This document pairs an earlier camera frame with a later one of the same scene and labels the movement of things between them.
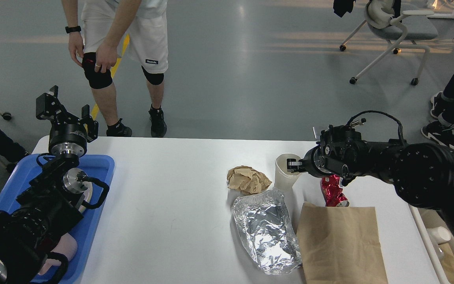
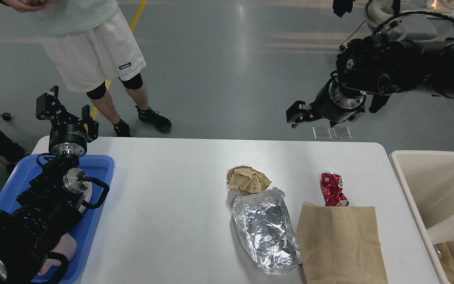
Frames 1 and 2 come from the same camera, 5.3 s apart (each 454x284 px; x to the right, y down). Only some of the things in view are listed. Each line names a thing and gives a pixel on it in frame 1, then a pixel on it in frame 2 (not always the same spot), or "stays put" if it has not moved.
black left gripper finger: (91, 126) stays put
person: (99, 31) → (92, 44)
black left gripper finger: (48, 107) stays put
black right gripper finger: (292, 165) → (299, 113)
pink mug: (67, 246) stays put
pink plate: (85, 197) stays put
